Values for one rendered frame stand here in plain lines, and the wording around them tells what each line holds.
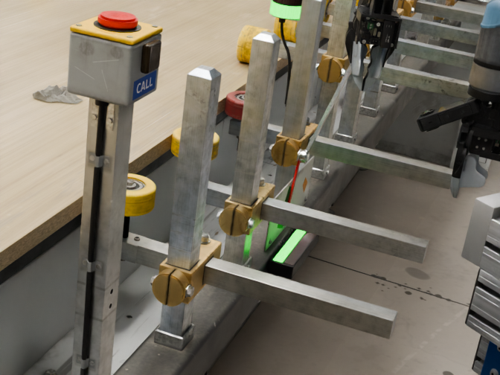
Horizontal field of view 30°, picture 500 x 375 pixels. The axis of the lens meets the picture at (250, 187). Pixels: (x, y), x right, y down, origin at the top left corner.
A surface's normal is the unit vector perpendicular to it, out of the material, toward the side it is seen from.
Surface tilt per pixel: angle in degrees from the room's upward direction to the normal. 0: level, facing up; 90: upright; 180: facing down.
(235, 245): 90
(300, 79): 90
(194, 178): 90
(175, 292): 90
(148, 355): 0
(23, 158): 0
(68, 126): 0
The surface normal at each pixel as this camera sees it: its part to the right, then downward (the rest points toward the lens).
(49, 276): 0.93, 0.25
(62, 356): 0.13, -0.91
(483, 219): -0.79, 0.14
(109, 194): -0.34, 0.33
